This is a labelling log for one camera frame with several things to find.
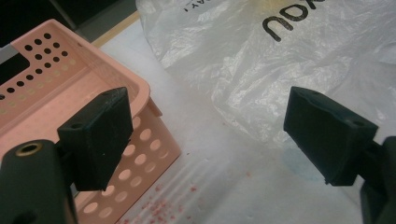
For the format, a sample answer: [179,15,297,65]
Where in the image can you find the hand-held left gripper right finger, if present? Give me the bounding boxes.
[283,86,380,187]

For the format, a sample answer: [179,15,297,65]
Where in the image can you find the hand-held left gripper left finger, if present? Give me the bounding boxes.
[56,86,134,192]

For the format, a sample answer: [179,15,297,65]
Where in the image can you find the pink perforated plastic basket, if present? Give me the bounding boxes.
[0,18,182,224]

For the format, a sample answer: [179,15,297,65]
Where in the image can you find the translucent white plastic bag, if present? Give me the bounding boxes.
[135,0,396,152]

